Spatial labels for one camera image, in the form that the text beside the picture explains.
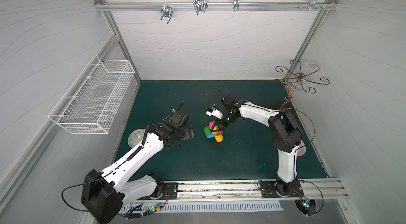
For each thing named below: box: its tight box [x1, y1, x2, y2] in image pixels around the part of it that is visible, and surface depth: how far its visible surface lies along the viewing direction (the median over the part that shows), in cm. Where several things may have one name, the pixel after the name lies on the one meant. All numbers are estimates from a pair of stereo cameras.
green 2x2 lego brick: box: [203, 126, 212, 136], surface depth 90 cm
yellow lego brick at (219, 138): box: [214, 134, 224, 143], surface depth 90 cm
